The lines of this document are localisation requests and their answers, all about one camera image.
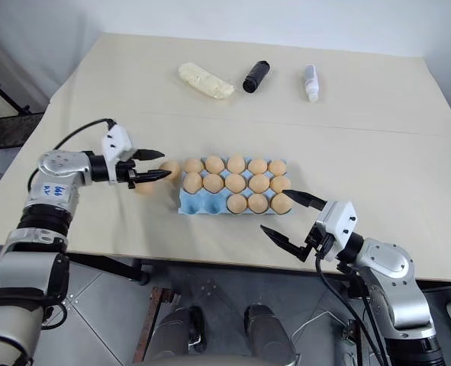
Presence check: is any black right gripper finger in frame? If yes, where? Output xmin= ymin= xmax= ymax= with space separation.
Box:
xmin=283 ymin=188 xmax=327 ymax=211
xmin=259 ymin=224 xmax=311 ymax=263

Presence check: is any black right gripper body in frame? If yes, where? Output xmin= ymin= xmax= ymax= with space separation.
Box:
xmin=304 ymin=220 xmax=335 ymax=262

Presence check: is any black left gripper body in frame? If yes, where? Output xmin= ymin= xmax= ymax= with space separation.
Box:
xmin=116 ymin=159 xmax=142 ymax=191

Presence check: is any blue egg carton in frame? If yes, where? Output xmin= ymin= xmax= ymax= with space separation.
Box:
xmin=176 ymin=155 xmax=296 ymax=218

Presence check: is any pale yellow wrapped bag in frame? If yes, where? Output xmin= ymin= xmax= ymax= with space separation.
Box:
xmin=177 ymin=62 xmax=236 ymax=101

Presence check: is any black table caster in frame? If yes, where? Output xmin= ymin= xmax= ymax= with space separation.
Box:
xmin=133 ymin=259 xmax=153 ymax=286

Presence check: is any white squeeze bottle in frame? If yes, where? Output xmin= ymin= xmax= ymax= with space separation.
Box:
xmin=303 ymin=64 xmax=321 ymax=103

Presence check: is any black mesh tray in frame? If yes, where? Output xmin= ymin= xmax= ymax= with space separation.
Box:
xmin=0 ymin=111 xmax=46 ymax=152

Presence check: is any black cylinder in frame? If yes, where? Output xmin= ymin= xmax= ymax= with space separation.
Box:
xmin=242 ymin=59 xmax=271 ymax=94

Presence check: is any rusty metal bar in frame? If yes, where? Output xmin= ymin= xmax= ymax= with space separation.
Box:
xmin=132 ymin=285 xmax=172 ymax=366

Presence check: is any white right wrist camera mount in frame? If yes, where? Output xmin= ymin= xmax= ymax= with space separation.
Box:
xmin=311 ymin=200 xmax=359 ymax=262

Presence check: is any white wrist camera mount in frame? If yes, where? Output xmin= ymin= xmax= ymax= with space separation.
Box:
xmin=311 ymin=200 xmax=359 ymax=262
xmin=101 ymin=122 xmax=135 ymax=185

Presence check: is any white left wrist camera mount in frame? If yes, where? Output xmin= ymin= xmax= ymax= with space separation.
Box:
xmin=101 ymin=122 xmax=135 ymax=185

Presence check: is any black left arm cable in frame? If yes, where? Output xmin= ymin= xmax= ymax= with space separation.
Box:
xmin=27 ymin=118 xmax=118 ymax=194

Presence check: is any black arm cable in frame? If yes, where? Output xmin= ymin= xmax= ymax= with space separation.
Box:
xmin=27 ymin=118 xmax=118 ymax=194
xmin=314 ymin=246 xmax=392 ymax=366

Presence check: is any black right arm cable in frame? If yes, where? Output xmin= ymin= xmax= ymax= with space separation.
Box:
xmin=314 ymin=246 xmax=392 ymax=366

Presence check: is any white floor cable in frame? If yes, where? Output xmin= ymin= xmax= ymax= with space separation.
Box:
xmin=290 ymin=309 xmax=350 ymax=344

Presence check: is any black stand frame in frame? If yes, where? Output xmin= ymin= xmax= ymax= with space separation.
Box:
xmin=0 ymin=66 xmax=32 ymax=115

